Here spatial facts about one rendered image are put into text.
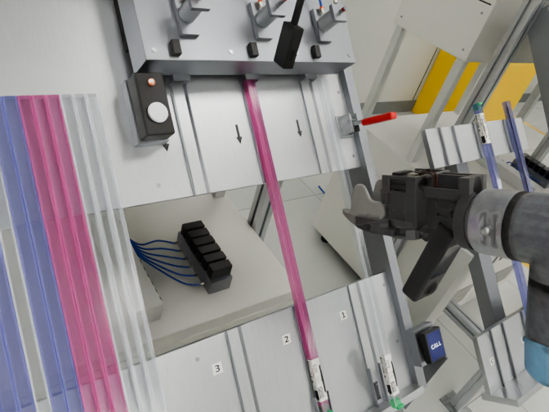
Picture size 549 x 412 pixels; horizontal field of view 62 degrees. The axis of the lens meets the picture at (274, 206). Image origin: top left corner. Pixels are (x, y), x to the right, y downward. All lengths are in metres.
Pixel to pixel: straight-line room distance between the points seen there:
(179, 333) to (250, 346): 0.28
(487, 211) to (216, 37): 0.38
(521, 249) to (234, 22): 0.43
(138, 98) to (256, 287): 0.55
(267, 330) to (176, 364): 0.13
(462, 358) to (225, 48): 1.67
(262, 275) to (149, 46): 0.60
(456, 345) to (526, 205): 1.58
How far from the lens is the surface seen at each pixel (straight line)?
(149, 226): 1.07
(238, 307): 0.94
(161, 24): 0.59
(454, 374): 1.96
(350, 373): 0.74
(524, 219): 0.51
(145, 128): 0.55
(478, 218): 0.53
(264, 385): 0.65
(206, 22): 0.62
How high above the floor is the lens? 1.33
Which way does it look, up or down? 36 degrees down
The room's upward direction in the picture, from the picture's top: 18 degrees clockwise
